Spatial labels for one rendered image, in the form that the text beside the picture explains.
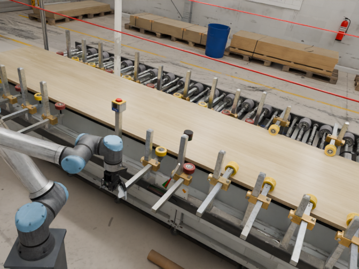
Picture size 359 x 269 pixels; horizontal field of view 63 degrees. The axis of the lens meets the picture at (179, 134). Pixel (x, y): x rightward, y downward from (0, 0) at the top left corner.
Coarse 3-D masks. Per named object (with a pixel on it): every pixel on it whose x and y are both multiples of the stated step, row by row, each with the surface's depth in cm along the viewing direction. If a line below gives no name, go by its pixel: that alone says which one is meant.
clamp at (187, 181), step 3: (171, 174) 195; (177, 174) 193; (183, 174) 194; (186, 174) 194; (174, 177) 194; (177, 177) 193; (180, 177) 192; (183, 177) 191; (186, 177) 191; (186, 180) 190; (189, 180) 190; (183, 183) 192; (186, 183) 191; (189, 183) 192
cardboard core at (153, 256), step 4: (152, 252) 231; (156, 252) 232; (148, 256) 230; (152, 256) 229; (156, 256) 229; (160, 256) 229; (164, 256) 231; (152, 260) 229; (156, 260) 228; (160, 260) 227; (164, 260) 227; (168, 260) 227; (160, 264) 226; (164, 264) 225; (168, 264) 225; (172, 264) 225; (176, 264) 226; (164, 268) 226; (168, 268) 224; (172, 268) 223; (176, 268) 222; (180, 268) 223; (184, 268) 224
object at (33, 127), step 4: (56, 116) 243; (60, 116) 247; (44, 120) 236; (48, 120) 237; (36, 124) 230; (40, 124) 232; (44, 124) 236; (28, 128) 224; (32, 128) 226; (36, 128) 230; (20, 132) 218; (24, 132) 221
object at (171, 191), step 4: (180, 180) 189; (176, 184) 186; (180, 184) 187; (172, 188) 182; (176, 188) 184; (168, 192) 179; (172, 192) 179; (164, 196) 175; (168, 196) 176; (160, 200) 172; (164, 200) 173; (156, 204) 169; (160, 204) 170; (152, 208) 166; (156, 208) 167; (156, 212) 167
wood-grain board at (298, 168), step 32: (0, 64) 299; (32, 64) 310; (64, 64) 321; (64, 96) 258; (96, 96) 266; (128, 96) 274; (160, 96) 283; (128, 128) 227; (160, 128) 233; (192, 128) 239; (224, 128) 246; (256, 128) 253; (192, 160) 203; (224, 160) 207; (256, 160) 212; (288, 160) 217; (320, 160) 223; (288, 192) 187; (320, 192) 191; (352, 192) 195
